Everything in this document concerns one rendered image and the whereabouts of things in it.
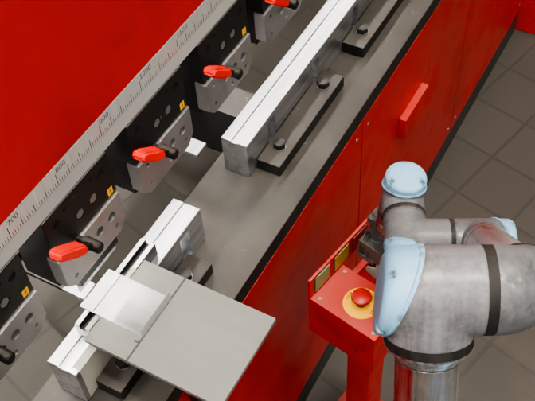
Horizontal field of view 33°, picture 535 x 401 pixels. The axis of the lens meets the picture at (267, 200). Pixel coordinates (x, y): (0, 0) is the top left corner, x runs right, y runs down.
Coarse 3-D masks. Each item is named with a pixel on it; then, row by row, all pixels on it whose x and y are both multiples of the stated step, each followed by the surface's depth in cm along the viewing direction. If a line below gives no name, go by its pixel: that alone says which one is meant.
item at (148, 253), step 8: (144, 240) 159; (136, 248) 158; (144, 248) 159; (152, 248) 158; (128, 256) 157; (136, 256) 158; (144, 256) 157; (152, 256) 159; (120, 264) 156; (128, 264) 156; (136, 264) 156; (120, 272) 155; (88, 312) 150; (80, 320) 149; (88, 320) 150; (80, 328) 149
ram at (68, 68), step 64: (0, 0) 97; (64, 0) 107; (128, 0) 119; (192, 0) 134; (0, 64) 101; (64, 64) 112; (128, 64) 125; (0, 128) 105; (64, 128) 116; (0, 192) 109; (64, 192) 122; (0, 256) 114
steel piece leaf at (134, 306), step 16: (112, 288) 152; (128, 288) 152; (144, 288) 152; (112, 304) 150; (128, 304) 150; (144, 304) 150; (160, 304) 148; (112, 320) 148; (128, 320) 148; (144, 320) 148
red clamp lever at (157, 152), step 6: (156, 144) 138; (162, 144) 138; (138, 150) 130; (144, 150) 131; (150, 150) 132; (156, 150) 133; (162, 150) 135; (168, 150) 137; (174, 150) 137; (138, 156) 130; (144, 156) 130; (150, 156) 131; (156, 156) 133; (162, 156) 135; (168, 156) 137; (174, 156) 137; (144, 162) 131
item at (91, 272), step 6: (114, 240) 145; (108, 246) 144; (114, 246) 146; (108, 252) 145; (102, 258) 144; (96, 264) 143; (102, 264) 147; (90, 270) 142; (96, 270) 146; (84, 276) 141; (90, 276) 143; (84, 282) 142; (78, 288) 143
